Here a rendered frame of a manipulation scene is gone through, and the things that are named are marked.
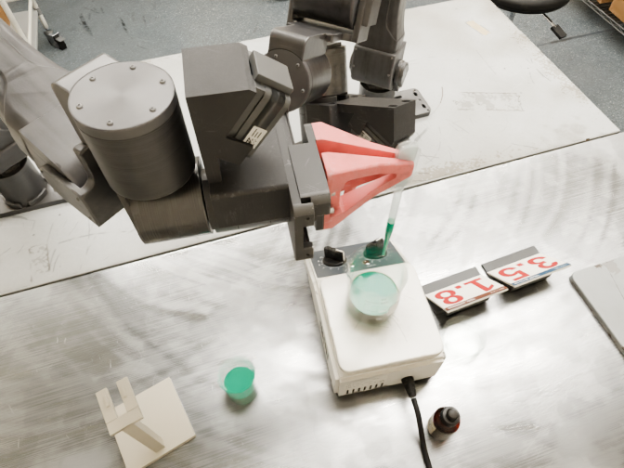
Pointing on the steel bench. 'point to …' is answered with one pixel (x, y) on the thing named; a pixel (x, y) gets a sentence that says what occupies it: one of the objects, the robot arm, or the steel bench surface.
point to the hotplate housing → (350, 383)
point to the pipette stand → (146, 422)
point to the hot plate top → (424, 332)
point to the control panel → (331, 266)
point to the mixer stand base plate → (604, 295)
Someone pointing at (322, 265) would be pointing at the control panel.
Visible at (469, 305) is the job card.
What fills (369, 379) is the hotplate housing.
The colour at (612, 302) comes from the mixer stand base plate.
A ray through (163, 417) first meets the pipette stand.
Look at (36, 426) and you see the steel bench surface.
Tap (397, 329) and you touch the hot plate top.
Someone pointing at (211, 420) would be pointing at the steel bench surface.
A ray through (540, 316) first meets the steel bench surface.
